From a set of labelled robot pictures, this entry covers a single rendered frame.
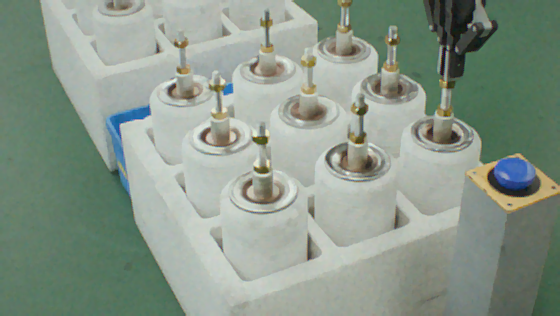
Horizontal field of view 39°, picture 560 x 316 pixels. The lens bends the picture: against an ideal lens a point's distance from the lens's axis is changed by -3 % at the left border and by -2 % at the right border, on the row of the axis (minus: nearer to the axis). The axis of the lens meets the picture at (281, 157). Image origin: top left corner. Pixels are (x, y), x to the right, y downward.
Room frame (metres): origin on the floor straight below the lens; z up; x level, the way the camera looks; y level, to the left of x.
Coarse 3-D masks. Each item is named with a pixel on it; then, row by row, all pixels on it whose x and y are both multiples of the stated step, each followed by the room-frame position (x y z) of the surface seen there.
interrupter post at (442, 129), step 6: (438, 120) 0.79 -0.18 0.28; (444, 120) 0.79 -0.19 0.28; (450, 120) 0.79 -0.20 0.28; (438, 126) 0.79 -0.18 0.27; (444, 126) 0.79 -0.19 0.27; (450, 126) 0.79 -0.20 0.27; (438, 132) 0.79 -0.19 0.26; (444, 132) 0.79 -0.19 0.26; (450, 132) 0.79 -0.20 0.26; (438, 138) 0.79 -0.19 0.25; (444, 138) 0.79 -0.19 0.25
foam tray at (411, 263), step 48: (144, 144) 0.90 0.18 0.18; (144, 192) 0.87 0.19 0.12; (192, 240) 0.70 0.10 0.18; (384, 240) 0.70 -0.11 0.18; (432, 240) 0.71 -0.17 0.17; (192, 288) 0.71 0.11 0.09; (240, 288) 0.62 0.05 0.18; (288, 288) 0.63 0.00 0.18; (336, 288) 0.65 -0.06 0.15; (384, 288) 0.68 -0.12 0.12; (432, 288) 0.71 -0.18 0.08
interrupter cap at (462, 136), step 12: (420, 120) 0.83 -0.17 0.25; (432, 120) 0.83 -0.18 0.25; (456, 120) 0.83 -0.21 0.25; (420, 132) 0.80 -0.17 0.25; (432, 132) 0.81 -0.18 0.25; (456, 132) 0.80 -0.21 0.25; (468, 132) 0.80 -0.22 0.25; (420, 144) 0.78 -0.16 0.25; (432, 144) 0.78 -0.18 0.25; (444, 144) 0.78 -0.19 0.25; (456, 144) 0.78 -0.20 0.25; (468, 144) 0.78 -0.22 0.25
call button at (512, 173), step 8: (504, 160) 0.64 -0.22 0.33; (512, 160) 0.64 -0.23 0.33; (520, 160) 0.64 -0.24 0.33; (496, 168) 0.63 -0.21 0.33; (504, 168) 0.63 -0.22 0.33; (512, 168) 0.63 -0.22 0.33; (520, 168) 0.63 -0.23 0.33; (528, 168) 0.63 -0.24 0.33; (496, 176) 0.62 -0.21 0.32; (504, 176) 0.62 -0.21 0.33; (512, 176) 0.61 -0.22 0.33; (520, 176) 0.61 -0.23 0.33; (528, 176) 0.61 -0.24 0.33; (504, 184) 0.62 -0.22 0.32; (512, 184) 0.61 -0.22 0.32; (520, 184) 0.61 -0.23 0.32; (528, 184) 0.61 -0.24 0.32
